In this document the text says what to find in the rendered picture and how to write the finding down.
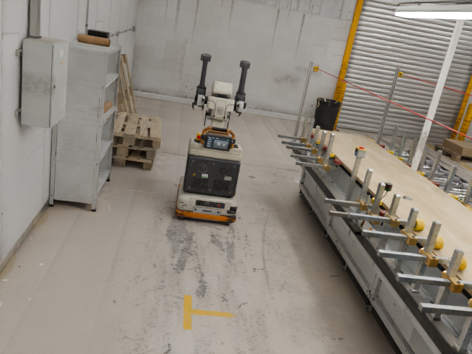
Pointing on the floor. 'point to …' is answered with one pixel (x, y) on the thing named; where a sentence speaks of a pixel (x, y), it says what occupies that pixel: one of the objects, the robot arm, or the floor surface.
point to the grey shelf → (85, 124)
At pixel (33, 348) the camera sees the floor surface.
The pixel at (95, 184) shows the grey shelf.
